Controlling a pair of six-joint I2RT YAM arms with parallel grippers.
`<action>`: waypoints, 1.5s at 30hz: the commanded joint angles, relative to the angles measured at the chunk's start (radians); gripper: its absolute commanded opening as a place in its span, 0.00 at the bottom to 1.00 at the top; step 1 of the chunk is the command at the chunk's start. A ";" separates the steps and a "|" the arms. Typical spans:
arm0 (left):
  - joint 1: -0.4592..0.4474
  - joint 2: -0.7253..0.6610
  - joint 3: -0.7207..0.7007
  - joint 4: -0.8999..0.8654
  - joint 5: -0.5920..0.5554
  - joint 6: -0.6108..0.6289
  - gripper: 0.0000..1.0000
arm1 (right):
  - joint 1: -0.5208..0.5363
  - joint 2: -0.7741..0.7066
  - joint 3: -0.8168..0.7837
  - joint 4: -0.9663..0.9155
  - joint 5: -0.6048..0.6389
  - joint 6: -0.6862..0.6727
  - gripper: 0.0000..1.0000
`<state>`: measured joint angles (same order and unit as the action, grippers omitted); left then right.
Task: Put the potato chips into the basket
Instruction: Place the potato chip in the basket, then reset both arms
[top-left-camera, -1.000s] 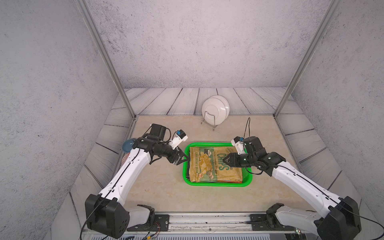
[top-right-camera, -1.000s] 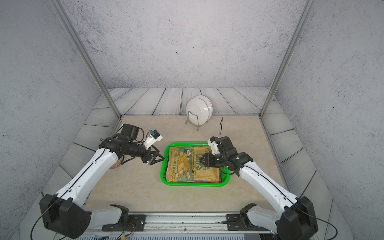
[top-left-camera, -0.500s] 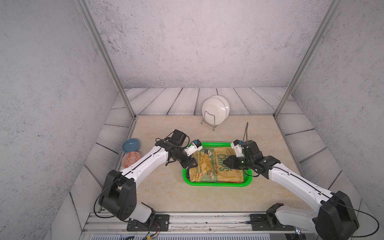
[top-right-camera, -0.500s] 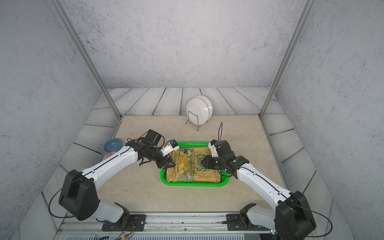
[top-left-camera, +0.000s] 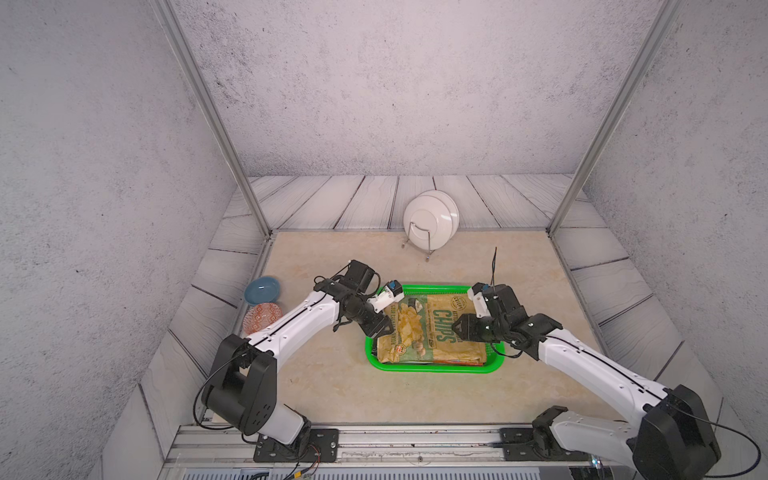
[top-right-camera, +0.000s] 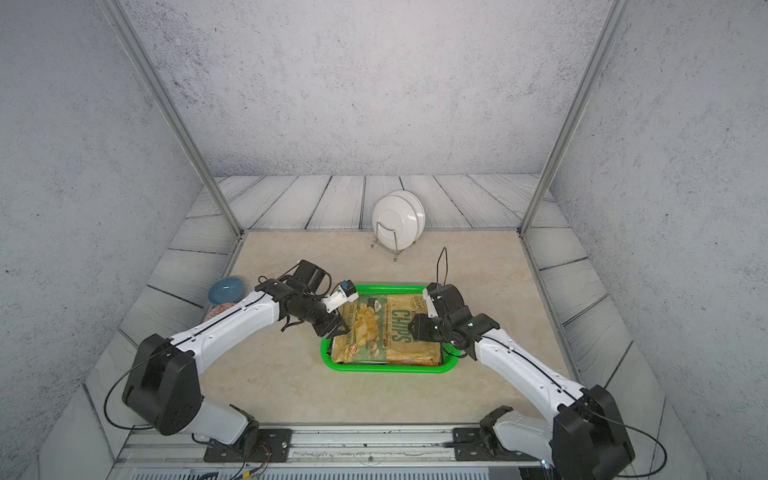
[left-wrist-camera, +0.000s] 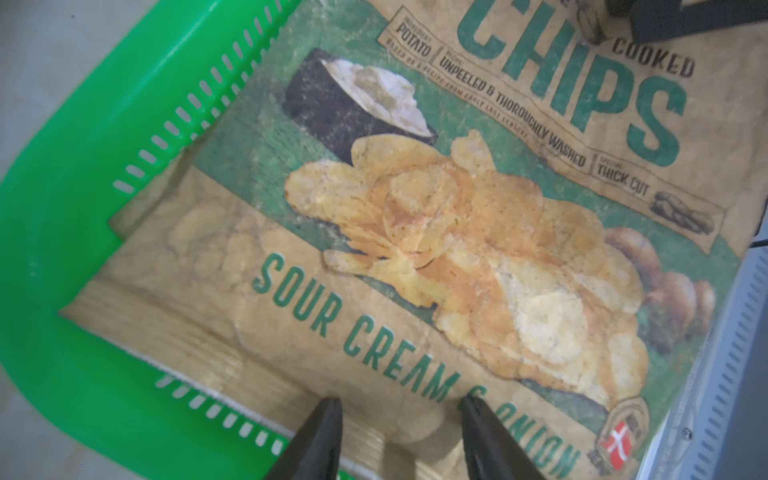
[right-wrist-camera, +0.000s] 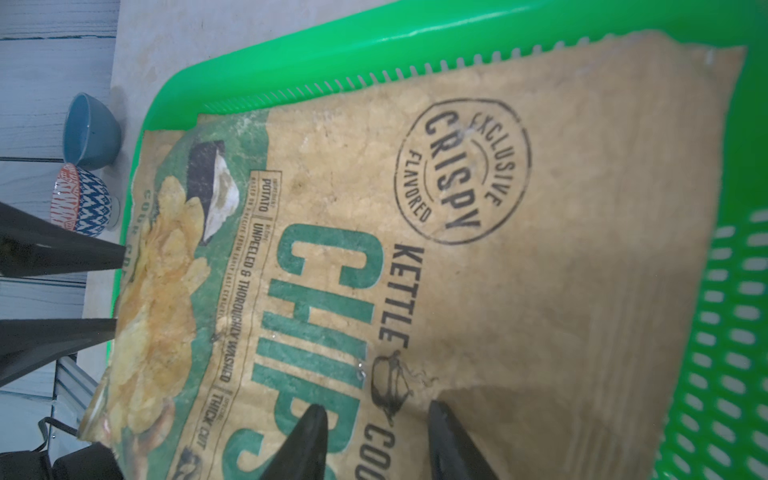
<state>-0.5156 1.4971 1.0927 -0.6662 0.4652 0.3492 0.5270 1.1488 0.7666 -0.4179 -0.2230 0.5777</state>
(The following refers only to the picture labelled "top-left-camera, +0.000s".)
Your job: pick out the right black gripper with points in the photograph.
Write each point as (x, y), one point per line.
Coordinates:
(467, 330)

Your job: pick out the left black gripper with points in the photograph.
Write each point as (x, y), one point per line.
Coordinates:
(376, 327)

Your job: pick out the tan green chips bag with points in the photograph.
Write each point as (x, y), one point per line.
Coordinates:
(423, 332)

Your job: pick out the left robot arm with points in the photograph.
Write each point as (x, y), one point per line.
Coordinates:
(243, 383)

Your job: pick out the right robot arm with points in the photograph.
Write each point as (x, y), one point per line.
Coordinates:
(663, 433)

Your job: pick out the green plastic basket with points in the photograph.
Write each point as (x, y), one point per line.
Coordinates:
(495, 353)

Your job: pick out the white plate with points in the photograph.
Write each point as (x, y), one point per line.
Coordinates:
(433, 208)

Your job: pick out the blue bowl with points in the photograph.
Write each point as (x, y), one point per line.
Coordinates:
(262, 290)

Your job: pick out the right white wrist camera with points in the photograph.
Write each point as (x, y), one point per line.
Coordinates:
(476, 295)

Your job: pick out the wire plate rack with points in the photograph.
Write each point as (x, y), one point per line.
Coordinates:
(427, 239)

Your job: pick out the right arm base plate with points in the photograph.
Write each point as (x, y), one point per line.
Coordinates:
(516, 444)

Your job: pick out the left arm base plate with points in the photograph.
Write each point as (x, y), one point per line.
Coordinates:
(318, 445)

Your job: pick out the aluminium front rail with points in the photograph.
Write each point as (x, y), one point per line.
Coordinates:
(366, 446)

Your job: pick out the right aluminium frame post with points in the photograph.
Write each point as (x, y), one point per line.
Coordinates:
(640, 65)

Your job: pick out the aluminium frame post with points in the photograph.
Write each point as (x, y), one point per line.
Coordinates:
(192, 73)
(640, 65)

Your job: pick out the left aluminium frame post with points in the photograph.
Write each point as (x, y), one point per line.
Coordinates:
(192, 73)

